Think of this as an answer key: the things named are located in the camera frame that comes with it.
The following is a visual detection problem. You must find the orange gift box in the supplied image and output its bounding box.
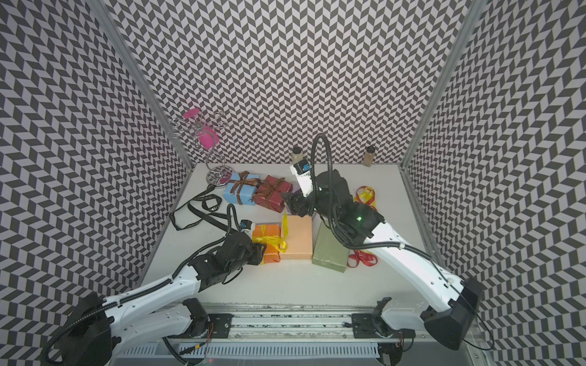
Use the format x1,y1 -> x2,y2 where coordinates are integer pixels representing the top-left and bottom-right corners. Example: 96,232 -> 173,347
252,224 -> 282,265

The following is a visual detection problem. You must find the yellow ribbon of peach box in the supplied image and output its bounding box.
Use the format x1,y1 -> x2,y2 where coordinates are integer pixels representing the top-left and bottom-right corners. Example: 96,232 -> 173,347
354,186 -> 377,210

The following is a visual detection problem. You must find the green gift box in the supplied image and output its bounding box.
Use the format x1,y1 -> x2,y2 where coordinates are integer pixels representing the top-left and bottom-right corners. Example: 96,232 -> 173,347
311,223 -> 349,273

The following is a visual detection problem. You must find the peach gift box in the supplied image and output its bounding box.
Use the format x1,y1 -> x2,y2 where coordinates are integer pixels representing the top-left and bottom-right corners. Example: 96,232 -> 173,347
280,215 -> 314,260

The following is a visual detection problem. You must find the black ribbon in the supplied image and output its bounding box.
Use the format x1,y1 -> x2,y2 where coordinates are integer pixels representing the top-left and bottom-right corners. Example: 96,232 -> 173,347
169,184 -> 236,233

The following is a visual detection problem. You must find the red gift box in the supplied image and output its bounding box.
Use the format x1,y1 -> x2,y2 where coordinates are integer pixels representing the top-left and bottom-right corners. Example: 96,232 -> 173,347
253,175 -> 293,213

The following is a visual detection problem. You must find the blue gift box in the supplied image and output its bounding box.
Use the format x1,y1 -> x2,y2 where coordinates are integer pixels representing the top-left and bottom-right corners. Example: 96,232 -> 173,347
223,171 -> 261,206

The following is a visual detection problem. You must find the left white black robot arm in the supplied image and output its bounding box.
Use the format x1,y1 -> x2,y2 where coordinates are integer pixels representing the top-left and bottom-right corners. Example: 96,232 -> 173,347
41,230 -> 267,365

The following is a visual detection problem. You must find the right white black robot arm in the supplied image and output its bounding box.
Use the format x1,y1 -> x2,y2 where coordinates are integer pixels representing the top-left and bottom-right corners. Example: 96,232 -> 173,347
283,166 -> 485,351

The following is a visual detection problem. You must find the brown ribbon on blue box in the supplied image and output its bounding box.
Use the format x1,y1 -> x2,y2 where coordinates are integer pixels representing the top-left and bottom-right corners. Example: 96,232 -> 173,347
227,171 -> 262,206

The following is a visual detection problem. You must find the light spice jar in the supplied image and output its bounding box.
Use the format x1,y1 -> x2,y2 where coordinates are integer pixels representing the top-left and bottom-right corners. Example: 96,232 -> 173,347
291,146 -> 305,165

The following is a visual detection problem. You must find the brown spice jar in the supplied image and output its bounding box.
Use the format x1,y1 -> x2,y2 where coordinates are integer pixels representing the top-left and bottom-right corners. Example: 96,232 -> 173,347
363,146 -> 375,167

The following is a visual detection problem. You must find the silver pink jewelry stand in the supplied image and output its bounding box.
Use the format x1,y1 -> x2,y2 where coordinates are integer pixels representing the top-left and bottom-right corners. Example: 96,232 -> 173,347
171,107 -> 233,188

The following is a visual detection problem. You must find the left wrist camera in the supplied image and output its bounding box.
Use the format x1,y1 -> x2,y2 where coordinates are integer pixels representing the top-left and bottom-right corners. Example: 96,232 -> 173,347
239,220 -> 255,233

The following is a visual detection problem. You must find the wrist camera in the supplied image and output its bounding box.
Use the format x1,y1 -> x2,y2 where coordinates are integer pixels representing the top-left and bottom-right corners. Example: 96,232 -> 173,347
239,220 -> 255,233
290,158 -> 314,198

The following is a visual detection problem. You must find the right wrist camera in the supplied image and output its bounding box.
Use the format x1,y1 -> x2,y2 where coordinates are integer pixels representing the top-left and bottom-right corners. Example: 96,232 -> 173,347
290,158 -> 314,198

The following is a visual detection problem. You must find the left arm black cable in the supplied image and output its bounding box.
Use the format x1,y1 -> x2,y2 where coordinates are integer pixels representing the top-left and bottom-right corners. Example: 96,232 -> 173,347
225,203 -> 241,236

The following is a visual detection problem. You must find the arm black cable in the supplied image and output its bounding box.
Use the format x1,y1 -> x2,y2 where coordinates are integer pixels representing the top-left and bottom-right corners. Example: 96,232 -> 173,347
225,203 -> 241,236
310,133 -> 335,216

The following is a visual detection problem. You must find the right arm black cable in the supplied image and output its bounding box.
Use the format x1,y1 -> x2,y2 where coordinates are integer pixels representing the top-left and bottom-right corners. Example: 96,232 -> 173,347
310,133 -> 335,216

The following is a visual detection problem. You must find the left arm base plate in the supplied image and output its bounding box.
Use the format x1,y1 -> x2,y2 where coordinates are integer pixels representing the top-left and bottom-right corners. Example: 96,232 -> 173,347
182,314 -> 233,339

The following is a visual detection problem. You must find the aluminium front rail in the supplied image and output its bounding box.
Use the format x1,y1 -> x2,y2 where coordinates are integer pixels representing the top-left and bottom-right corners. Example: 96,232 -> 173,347
104,303 -> 486,344

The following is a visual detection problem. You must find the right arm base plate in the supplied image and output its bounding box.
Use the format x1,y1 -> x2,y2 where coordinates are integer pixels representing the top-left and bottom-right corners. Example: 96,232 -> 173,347
351,313 -> 381,339

